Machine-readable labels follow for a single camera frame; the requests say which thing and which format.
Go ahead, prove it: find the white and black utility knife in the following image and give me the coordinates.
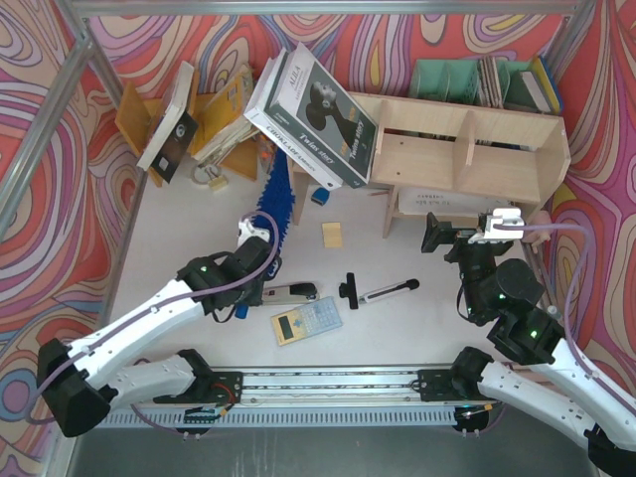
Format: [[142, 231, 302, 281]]
[[338, 272, 420, 310]]

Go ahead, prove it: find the blue microfiber duster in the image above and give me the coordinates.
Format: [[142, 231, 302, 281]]
[[250, 149, 295, 281]]

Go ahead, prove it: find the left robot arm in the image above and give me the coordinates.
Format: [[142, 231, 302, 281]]
[[37, 237, 278, 437]]

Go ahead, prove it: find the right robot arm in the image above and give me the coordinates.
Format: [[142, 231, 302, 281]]
[[411, 208, 635, 476]]

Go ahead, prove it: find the wooden desktop bookshelf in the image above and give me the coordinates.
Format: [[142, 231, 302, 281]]
[[288, 90, 571, 239]]

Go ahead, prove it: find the white paper notebook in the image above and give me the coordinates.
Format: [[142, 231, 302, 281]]
[[397, 187, 513, 217]]

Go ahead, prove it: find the beige and black stapler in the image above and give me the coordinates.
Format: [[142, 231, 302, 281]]
[[261, 282, 320, 305]]

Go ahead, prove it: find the yellow and blue calculator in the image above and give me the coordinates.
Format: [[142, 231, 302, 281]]
[[271, 297, 343, 346]]

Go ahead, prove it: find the pink pig toy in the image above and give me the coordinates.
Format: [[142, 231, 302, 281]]
[[522, 211, 552, 253]]

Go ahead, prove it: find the yellow sticky note pad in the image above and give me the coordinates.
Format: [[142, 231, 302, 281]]
[[322, 223, 343, 248]]

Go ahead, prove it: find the blue pencil sharpener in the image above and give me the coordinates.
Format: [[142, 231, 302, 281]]
[[310, 187, 330, 207]]

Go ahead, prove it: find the colored pencils cup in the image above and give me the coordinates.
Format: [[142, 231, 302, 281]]
[[256, 135, 277, 175]]

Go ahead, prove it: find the teal file organizer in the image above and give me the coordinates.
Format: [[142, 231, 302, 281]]
[[408, 60, 552, 113]]

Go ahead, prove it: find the Twins story dark book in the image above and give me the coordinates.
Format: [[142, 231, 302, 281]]
[[265, 44, 378, 188]]

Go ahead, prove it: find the yellow books stack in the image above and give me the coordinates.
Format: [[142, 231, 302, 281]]
[[190, 64, 256, 166]]

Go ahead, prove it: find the white book black cover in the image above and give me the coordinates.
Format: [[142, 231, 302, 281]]
[[137, 61, 198, 183]]

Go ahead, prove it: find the white Chokladfabriken book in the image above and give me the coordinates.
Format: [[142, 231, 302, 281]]
[[243, 49, 343, 191]]

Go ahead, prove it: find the blue and yellow book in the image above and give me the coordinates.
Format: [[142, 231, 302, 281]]
[[522, 56, 564, 115]]

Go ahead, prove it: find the yellow wooden book stand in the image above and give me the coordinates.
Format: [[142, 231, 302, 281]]
[[115, 68, 257, 186]]

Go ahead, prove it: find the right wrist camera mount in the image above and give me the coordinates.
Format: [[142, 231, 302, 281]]
[[468, 207, 525, 243]]

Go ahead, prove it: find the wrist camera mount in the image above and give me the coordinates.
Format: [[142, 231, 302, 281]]
[[468, 207, 525, 243], [237, 218, 270, 247]]

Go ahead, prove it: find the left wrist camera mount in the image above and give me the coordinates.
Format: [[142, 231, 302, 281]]
[[237, 218, 270, 247]]

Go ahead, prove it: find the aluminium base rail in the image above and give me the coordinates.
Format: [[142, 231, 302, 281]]
[[95, 358, 485, 408]]

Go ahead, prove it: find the brass padlock with ring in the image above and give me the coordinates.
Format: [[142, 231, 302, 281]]
[[191, 166, 229, 191]]

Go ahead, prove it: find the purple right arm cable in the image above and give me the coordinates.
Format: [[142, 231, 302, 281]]
[[501, 223, 636, 418]]

